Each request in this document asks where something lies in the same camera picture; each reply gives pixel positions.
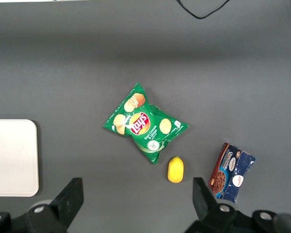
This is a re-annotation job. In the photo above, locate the beige plastic tray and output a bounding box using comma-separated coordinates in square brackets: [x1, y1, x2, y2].
[0, 119, 39, 197]

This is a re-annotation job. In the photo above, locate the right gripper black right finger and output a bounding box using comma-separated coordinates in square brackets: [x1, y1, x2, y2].
[184, 177, 253, 233]

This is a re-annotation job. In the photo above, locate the green Lays chips bag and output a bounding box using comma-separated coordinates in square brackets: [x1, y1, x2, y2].
[102, 82, 190, 165]

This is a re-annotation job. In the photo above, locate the blue chocolate cookie box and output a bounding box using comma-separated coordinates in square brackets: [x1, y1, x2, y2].
[208, 142, 257, 204]

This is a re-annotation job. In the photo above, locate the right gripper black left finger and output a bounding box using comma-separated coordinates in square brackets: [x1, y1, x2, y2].
[26, 177, 84, 233]

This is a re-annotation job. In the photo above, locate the yellow lemon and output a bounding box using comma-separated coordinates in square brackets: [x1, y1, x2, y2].
[167, 156, 185, 183]

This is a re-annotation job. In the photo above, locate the black looped table-edge cable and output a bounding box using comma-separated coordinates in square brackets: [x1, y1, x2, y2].
[176, 0, 231, 20]

